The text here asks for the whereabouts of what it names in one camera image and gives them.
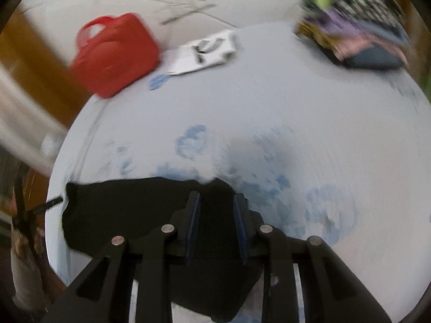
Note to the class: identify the person's left forearm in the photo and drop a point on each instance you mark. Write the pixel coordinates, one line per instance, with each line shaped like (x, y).
(27, 276)

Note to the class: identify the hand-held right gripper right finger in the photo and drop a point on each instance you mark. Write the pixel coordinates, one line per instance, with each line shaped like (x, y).
(241, 228)

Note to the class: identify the black garment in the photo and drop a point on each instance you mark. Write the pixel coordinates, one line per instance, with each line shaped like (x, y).
(141, 208)

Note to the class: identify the wooden headboard side panel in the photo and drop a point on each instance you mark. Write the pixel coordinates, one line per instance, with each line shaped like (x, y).
(30, 67)

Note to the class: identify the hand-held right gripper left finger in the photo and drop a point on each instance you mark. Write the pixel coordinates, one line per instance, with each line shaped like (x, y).
(193, 228)

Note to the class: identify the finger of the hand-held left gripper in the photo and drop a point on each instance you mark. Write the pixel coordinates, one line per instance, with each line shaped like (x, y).
(47, 205)
(21, 198)

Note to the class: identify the red hard carry case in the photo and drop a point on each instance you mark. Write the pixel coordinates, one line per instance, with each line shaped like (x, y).
(112, 57)

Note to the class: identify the stack of white papers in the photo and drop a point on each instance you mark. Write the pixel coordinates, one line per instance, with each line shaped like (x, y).
(205, 53)

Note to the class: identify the pile of colourful clothes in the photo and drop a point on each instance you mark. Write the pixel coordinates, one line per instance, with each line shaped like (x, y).
(353, 23)

